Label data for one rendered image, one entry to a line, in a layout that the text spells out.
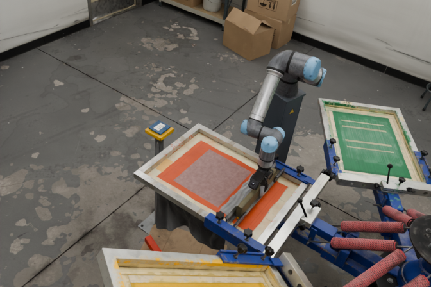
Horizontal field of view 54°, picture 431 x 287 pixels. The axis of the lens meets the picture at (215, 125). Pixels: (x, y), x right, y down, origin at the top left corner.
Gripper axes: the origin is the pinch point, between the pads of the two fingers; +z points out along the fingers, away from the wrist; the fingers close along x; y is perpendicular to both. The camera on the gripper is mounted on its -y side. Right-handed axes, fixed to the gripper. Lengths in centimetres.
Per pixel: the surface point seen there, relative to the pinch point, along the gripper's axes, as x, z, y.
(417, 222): -72, -30, 3
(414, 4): 11, 5, 380
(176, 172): 45.1, 5.4, -10.6
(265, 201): -4.7, 5.4, 2.9
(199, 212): 16.6, 2.0, -28.1
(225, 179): 21.0, 5.3, 2.7
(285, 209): -16.6, 1.9, 1.5
